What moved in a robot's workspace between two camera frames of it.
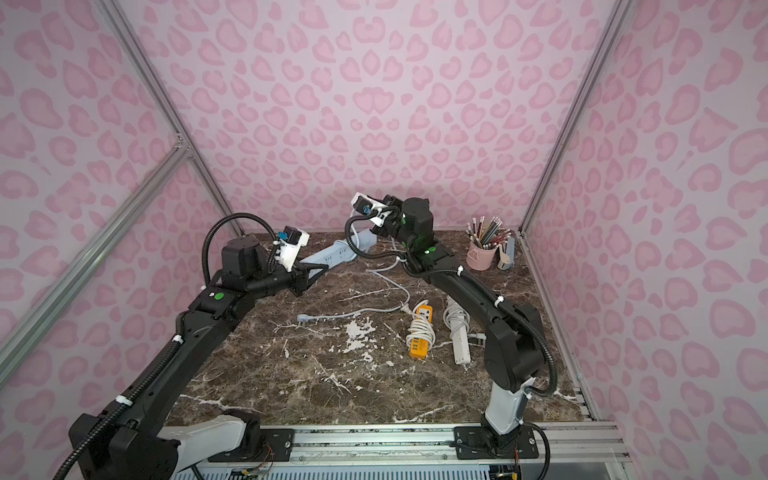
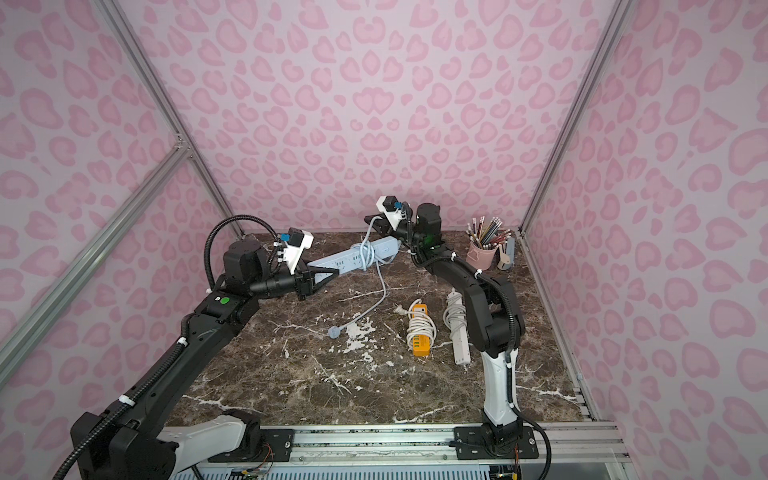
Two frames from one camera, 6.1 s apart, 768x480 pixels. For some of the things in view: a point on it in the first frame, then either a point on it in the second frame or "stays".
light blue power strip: [340, 251] -> [358, 260]
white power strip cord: [450, 316] stays
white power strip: [458, 327] stays
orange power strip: [419, 346] stays
